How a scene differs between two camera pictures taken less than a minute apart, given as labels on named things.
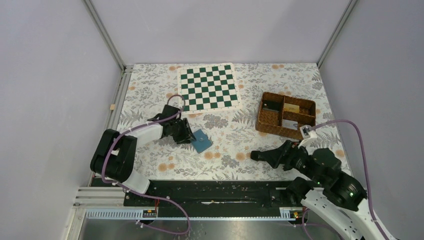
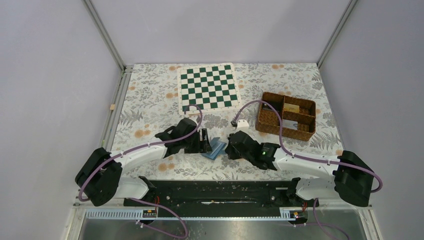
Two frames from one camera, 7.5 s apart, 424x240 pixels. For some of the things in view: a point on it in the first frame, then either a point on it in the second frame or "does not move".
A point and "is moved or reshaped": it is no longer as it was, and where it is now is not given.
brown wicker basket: (284, 115) does not move
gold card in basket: (291, 108) does not move
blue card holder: (202, 142) is moved or reshaped
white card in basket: (290, 124) does not move
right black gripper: (285, 151) -> (229, 150)
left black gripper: (186, 135) -> (202, 146)
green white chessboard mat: (209, 88) does not move
